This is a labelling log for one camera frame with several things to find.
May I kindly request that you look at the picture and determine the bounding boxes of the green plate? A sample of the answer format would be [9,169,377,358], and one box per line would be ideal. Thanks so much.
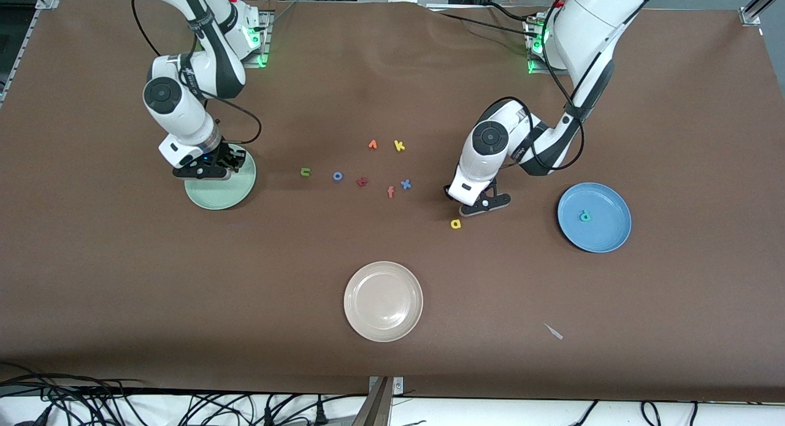
[184,150,257,211]

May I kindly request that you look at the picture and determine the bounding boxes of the blue plate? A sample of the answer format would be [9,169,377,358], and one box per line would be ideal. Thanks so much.
[557,182,632,254]

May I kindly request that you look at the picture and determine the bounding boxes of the beige plate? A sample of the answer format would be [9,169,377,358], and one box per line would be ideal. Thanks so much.
[343,261,424,343]

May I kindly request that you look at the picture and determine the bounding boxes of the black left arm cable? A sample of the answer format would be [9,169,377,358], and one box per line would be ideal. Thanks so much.
[475,0,586,170]

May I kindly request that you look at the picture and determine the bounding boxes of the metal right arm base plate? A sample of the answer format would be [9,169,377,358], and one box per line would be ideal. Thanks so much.
[204,9,270,69]

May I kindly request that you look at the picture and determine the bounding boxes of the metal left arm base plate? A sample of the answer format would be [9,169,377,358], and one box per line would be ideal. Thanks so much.
[527,18,592,76]

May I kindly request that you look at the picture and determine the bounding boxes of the black cable on table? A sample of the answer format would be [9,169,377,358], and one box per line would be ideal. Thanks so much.
[481,2,540,25]
[437,10,537,36]

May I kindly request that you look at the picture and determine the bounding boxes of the aluminium table frame rail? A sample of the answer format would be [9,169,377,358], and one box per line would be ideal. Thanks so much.
[0,0,62,108]

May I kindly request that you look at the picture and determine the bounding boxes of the metal table bracket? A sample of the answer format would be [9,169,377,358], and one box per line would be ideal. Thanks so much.
[353,376,404,426]

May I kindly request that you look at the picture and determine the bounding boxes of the aluminium frame profile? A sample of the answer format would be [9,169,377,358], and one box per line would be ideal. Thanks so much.
[739,0,776,27]

